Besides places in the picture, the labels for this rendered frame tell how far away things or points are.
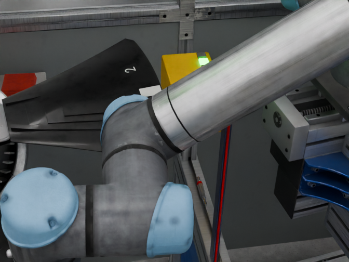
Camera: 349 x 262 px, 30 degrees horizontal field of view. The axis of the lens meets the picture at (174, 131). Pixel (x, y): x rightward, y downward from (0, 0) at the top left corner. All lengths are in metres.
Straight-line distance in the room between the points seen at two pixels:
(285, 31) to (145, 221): 0.25
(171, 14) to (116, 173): 1.01
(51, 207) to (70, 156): 1.27
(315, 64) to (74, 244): 0.31
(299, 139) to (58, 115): 0.56
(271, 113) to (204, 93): 0.67
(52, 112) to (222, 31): 0.87
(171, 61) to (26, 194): 0.72
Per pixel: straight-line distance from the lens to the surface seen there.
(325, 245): 2.46
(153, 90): 0.97
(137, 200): 0.66
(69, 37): 1.68
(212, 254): 1.18
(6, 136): 0.93
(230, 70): 0.71
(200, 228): 1.26
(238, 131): 1.95
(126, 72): 0.99
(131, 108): 0.77
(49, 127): 0.92
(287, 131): 1.33
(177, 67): 1.30
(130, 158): 0.71
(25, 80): 1.62
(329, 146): 1.38
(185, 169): 1.38
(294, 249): 2.42
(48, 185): 0.65
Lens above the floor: 1.78
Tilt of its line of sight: 38 degrees down
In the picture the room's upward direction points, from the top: 2 degrees clockwise
